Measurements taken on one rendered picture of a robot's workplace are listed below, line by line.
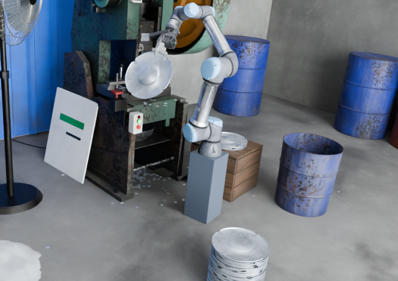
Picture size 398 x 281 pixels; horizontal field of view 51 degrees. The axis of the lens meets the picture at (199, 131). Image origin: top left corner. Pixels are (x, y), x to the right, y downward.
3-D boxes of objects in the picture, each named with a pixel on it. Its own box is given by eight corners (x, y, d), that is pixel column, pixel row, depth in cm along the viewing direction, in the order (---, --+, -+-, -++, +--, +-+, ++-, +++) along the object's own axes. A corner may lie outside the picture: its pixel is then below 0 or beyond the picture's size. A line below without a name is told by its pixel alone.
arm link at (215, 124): (224, 139, 264) (227, 118, 260) (209, 143, 256) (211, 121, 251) (211, 133, 273) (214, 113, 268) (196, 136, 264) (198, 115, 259)
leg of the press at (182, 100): (188, 178, 332) (199, 64, 302) (177, 182, 324) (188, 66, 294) (118, 141, 390) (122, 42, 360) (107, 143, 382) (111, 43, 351)
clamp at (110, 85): (127, 88, 298) (128, 73, 294) (108, 90, 286) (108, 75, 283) (122, 85, 302) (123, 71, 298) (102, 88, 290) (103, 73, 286)
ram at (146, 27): (156, 63, 297) (159, 19, 287) (139, 64, 286) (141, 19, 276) (140, 58, 308) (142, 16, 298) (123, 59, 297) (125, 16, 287)
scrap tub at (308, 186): (339, 206, 313) (354, 146, 297) (311, 225, 284) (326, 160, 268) (291, 185, 340) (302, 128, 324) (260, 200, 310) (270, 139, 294)
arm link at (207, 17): (250, 69, 239) (214, 0, 252) (236, 70, 231) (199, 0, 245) (238, 80, 247) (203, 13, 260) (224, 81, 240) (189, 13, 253)
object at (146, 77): (182, 72, 231) (182, 71, 231) (145, 108, 232) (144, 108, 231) (151, 42, 244) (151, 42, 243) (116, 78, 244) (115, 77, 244)
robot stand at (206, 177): (220, 214, 286) (228, 152, 271) (206, 224, 271) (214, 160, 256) (198, 204, 294) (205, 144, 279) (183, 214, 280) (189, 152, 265)
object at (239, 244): (280, 246, 214) (280, 245, 213) (246, 271, 193) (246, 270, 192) (235, 222, 231) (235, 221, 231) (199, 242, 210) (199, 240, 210)
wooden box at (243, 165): (256, 185, 331) (263, 144, 320) (230, 202, 302) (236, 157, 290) (214, 169, 353) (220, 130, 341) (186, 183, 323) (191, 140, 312)
